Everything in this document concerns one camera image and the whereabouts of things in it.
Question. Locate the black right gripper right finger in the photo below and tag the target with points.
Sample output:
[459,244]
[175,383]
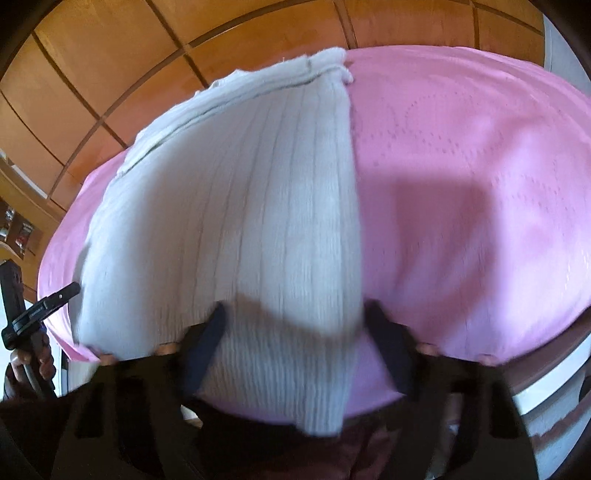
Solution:
[410,367]

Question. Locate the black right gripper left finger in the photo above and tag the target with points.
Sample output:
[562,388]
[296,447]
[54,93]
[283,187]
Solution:
[197,350]

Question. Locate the white knitted sweater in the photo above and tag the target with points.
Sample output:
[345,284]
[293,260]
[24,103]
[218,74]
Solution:
[243,195]

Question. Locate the left hand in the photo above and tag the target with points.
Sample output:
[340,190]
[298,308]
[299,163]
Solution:
[17,386]

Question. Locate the wooden shelf with items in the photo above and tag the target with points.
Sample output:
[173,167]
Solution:
[25,227]

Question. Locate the pink bed sheet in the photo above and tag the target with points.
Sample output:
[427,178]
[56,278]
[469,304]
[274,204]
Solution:
[473,182]

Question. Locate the orange wooden wardrobe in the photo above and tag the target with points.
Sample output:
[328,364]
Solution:
[85,77]

